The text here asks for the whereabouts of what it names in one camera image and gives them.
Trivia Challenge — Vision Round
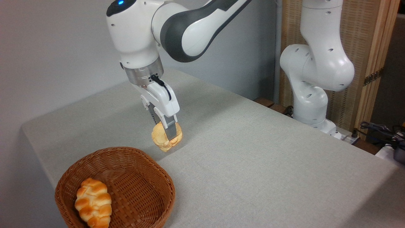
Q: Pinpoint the round pale layered bread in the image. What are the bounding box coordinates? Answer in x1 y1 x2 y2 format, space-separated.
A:
151 122 183 152

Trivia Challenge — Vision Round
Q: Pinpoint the black cable bundle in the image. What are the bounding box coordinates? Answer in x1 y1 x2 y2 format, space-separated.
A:
359 121 405 150

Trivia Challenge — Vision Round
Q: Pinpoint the brown woven wicker basket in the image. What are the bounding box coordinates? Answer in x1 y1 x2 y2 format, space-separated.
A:
55 146 176 228

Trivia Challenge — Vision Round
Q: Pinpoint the wooden folding screen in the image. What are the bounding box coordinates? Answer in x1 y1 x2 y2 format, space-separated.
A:
280 0 401 140

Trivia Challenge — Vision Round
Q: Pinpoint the braided golden bread roll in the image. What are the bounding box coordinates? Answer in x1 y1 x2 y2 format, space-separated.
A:
75 178 112 228

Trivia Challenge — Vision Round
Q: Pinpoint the white power strip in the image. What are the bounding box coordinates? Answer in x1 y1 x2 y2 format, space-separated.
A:
339 132 361 145

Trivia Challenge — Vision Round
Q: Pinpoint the grey tablecloth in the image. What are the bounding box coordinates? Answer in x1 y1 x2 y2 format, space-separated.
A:
21 70 405 228

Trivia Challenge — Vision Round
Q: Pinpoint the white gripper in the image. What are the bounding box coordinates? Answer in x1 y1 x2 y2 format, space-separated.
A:
140 83 180 141

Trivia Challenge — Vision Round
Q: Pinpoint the brass screen hinge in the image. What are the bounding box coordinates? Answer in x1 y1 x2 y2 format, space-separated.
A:
363 68 384 86

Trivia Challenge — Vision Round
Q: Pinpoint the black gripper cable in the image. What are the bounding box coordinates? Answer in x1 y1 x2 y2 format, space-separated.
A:
150 74 172 101

